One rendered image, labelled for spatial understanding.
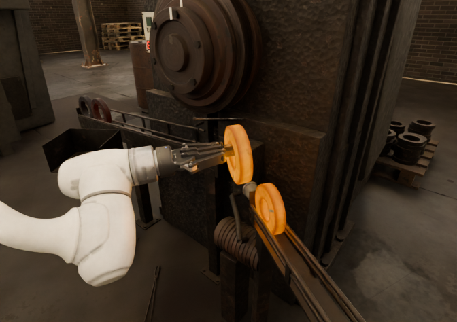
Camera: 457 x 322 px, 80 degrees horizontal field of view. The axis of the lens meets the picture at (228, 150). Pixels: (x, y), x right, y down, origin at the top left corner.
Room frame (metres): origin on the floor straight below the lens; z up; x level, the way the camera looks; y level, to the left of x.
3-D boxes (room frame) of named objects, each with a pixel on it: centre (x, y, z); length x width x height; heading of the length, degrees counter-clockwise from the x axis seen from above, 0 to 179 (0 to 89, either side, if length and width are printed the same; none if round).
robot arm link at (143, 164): (0.57, 0.20, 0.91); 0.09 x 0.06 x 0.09; 16
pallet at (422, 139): (2.46, -1.29, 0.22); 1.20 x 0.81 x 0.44; 49
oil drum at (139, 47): (4.01, 1.06, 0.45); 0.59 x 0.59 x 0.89
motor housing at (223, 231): (0.76, -0.06, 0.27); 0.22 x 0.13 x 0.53; 51
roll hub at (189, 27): (0.99, 0.17, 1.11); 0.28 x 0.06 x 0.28; 51
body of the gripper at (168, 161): (0.59, 0.13, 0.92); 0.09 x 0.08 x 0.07; 106
